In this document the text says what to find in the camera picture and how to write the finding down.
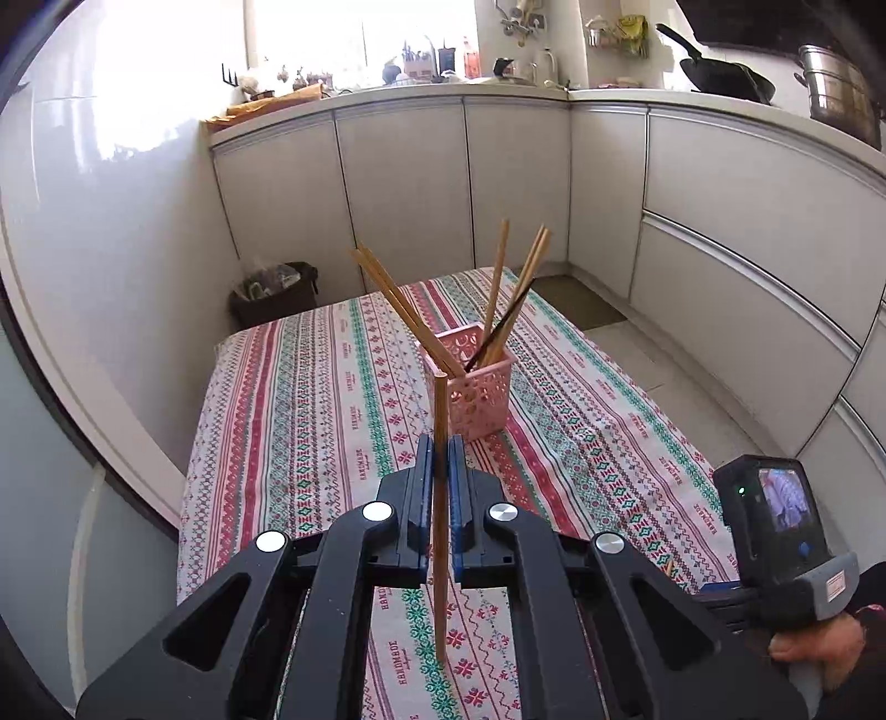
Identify countertop utensil block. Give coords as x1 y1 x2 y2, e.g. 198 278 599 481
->
400 38 439 81

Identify brown floor mat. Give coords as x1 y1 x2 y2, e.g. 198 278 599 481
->
529 275 628 332

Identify dark trash bin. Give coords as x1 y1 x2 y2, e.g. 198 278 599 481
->
230 261 320 331

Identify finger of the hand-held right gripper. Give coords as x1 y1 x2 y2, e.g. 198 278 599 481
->
696 580 754 628

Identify person's right hand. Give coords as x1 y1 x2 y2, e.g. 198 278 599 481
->
767 613 868 691

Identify dark range hood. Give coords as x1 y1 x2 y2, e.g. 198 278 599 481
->
674 0 886 51

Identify patterned striped tablecloth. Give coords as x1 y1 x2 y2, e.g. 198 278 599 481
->
176 266 738 720

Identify hanging kitchen utensils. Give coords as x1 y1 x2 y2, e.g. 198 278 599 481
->
493 0 549 48

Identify wall rack with yellow bag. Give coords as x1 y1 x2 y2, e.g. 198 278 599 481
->
584 14 652 58

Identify person's right forearm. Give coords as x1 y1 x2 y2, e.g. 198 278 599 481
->
820 601 886 720

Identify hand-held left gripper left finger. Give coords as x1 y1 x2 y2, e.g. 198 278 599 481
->
75 433 440 720

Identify pink perforated utensil holder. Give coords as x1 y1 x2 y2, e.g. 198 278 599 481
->
421 320 517 442

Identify kitchen window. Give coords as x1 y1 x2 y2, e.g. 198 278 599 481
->
245 0 480 88

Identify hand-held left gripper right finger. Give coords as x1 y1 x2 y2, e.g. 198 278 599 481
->
449 435 811 720

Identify steel stock pot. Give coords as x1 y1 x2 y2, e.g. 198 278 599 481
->
792 44 884 151

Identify white kitchen cabinets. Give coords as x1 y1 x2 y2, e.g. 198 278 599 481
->
206 81 886 506

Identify black wok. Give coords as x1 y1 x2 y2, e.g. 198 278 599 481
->
654 23 777 105

